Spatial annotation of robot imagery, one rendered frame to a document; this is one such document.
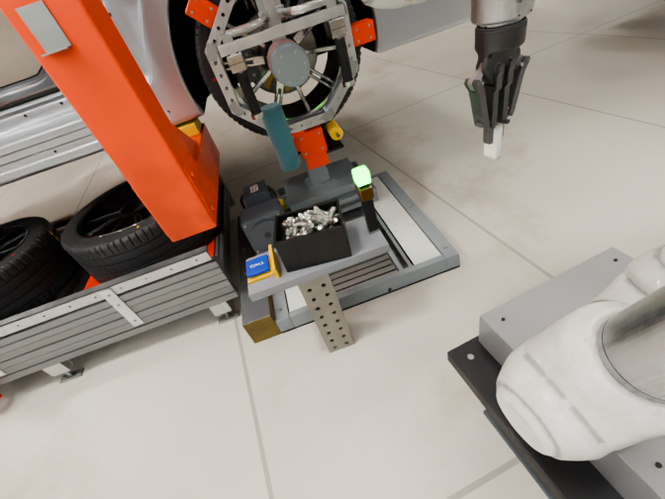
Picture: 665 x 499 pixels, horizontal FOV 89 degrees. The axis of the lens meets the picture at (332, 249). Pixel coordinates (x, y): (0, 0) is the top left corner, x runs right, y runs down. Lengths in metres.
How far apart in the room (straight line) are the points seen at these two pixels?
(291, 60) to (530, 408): 1.19
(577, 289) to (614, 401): 0.48
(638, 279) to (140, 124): 1.12
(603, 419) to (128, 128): 1.13
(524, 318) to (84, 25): 1.19
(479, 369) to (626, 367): 0.48
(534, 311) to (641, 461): 0.30
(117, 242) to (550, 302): 1.44
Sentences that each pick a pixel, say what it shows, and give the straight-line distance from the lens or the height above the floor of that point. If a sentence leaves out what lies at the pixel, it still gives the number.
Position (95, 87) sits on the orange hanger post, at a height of 1.01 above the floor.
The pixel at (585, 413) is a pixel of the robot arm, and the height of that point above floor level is 0.63.
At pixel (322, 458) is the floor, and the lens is 1.20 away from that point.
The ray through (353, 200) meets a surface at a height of 0.14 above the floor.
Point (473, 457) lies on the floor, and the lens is 1.15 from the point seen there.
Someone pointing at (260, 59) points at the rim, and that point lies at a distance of 1.58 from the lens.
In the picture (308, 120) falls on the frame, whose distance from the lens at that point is 1.54.
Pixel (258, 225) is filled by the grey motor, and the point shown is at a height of 0.38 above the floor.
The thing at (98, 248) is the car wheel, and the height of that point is 0.50.
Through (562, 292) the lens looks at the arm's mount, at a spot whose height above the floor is 0.40.
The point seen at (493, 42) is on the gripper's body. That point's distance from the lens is 0.66.
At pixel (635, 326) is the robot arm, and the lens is 0.45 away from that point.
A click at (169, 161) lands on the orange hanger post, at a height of 0.78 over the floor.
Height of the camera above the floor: 1.10
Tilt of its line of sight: 40 degrees down
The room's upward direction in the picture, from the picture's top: 19 degrees counter-clockwise
